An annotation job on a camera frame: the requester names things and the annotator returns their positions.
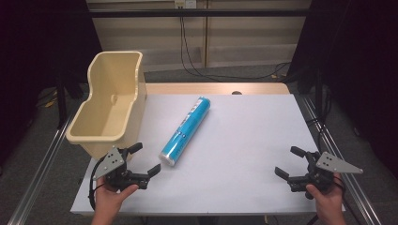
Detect black floor cable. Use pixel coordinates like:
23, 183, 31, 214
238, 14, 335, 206
306, 93, 332, 154

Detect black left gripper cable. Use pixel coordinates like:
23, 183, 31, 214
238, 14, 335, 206
87, 156, 109, 211

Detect white wall socket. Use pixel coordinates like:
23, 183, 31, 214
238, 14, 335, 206
174, 0, 198, 9

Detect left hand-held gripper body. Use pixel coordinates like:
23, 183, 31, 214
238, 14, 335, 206
92, 146, 150, 192

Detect beige plastic bin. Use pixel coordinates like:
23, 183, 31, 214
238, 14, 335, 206
65, 51, 148, 161

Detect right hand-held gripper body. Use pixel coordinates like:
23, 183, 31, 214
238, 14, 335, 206
288, 151, 364, 201

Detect blue wrapped roll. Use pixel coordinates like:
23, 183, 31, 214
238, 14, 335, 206
158, 96, 211, 167

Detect aluminium floor rail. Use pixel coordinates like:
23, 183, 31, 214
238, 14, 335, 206
299, 93, 384, 225
7, 116, 76, 225

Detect black curtain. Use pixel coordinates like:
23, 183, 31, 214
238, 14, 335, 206
286, 0, 398, 181
0, 0, 103, 167

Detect person's left hand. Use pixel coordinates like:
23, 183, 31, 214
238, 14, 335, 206
94, 181, 141, 214

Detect person's right hand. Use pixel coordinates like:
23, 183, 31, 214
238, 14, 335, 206
305, 182, 345, 214

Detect white table mat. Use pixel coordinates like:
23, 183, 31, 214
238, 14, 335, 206
69, 93, 345, 218

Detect black wall cable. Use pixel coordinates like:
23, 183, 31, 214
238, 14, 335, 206
179, 16, 292, 81
183, 17, 290, 78

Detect black horizontal bar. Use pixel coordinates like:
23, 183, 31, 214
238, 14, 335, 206
88, 8, 312, 19

